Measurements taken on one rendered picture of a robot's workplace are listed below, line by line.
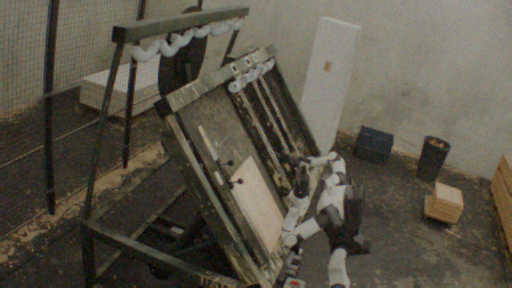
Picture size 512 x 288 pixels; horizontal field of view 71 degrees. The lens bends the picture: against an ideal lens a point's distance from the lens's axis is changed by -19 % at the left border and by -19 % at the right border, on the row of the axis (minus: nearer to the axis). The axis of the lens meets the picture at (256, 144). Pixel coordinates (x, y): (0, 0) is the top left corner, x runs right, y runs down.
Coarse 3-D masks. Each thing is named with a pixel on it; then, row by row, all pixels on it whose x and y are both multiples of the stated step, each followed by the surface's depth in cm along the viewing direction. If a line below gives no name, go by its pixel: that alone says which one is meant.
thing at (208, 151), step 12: (204, 132) 257; (204, 144) 255; (216, 156) 260; (216, 168) 258; (228, 192) 261; (240, 204) 264; (240, 216) 264; (252, 228) 266; (252, 240) 268; (264, 252) 269
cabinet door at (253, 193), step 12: (240, 168) 286; (252, 168) 301; (252, 180) 295; (240, 192) 274; (252, 192) 289; (264, 192) 304; (252, 204) 283; (264, 204) 298; (252, 216) 276; (264, 216) 291; (276, 216) 307; (264, 228) 285; (276, 228) 300; (264, 240) 278; (276, 240) 293
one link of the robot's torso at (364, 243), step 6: (360, 234) 284; (330, 240) 280; (336, 240) 278; (342, 240) 277; (348, 240) 275; (354, 240) 274; (360, 240) 277; (366, 240) 278; (330, 246) 285; (348, 246) 277; (354, 246) 276; (360, 246) 274; (366, 246) 275; (330, 252) 284; (354, 252) 278; (360, 252) 277; (366, 252) 276
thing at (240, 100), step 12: (252, 72) 308; (228, 84) 314; (240, 96) 315; (240, 108) 318; (252, 120) 318; (252, 132) 321; (264, 144) 322; (264, 156) 325; (276, 168) 325; (288, 192) 329; (288, 204) 333
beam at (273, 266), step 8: (312, 168) 409; (320, 168) 423; (312, 176) 393; (312, 184) 387; (312, 192) 379; (296, 208) 336; (296, 224) 324; (280, 240) 292; (280, 248) 287; (288, 248) 298; (272, 256) 274; (264, 264) 267; (272, 264) 269; (280, 264) 278; (264, 272) 257; (272, 272) 265; (264, 280) 252; (272, 280) 261
